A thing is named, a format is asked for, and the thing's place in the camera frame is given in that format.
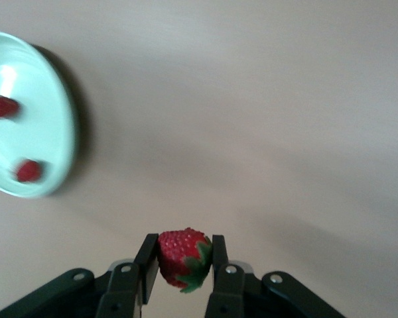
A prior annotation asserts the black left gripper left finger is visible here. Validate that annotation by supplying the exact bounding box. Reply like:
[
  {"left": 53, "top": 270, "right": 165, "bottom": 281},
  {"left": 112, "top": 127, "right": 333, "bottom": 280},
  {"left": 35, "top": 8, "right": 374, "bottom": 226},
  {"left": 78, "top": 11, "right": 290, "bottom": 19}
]
[{"left": 95, "top": 233, "right": 160, "bottom": 318}]

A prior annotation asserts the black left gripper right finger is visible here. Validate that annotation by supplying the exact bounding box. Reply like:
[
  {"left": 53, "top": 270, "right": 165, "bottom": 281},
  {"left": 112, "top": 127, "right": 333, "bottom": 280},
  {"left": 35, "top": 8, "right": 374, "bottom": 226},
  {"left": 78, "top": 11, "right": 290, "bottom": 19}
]
[{"left": 204, "top": 234, "right": 247, "bottom": 318}]

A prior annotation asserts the red plastic strawberry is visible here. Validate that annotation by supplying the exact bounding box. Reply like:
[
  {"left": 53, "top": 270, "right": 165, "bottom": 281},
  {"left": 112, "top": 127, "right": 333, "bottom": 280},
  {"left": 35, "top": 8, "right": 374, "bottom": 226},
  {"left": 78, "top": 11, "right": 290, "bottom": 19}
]
[
  {"left": 156, "top": 227, "right": 214, "bottom": 294},
  {"left": 9, "top": 158, "right": 50, "bottom": 184},
  {"left": 0, "top": 95, "right": 23, "bottom": 120}
]

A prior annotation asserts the pale green round plate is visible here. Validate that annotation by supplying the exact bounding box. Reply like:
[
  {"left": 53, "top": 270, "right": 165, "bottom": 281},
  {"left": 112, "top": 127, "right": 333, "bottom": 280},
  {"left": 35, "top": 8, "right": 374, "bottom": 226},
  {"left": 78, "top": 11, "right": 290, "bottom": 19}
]
[{"left": 0, "top": 30, "right": 80, "bottom": 199}]

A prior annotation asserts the brown table cover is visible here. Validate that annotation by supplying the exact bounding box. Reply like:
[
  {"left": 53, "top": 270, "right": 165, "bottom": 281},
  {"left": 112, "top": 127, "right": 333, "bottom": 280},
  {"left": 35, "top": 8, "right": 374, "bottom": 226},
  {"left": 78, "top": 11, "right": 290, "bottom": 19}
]
[{"left": 0, "top": 0, "right": 398, "bottom": 318}]

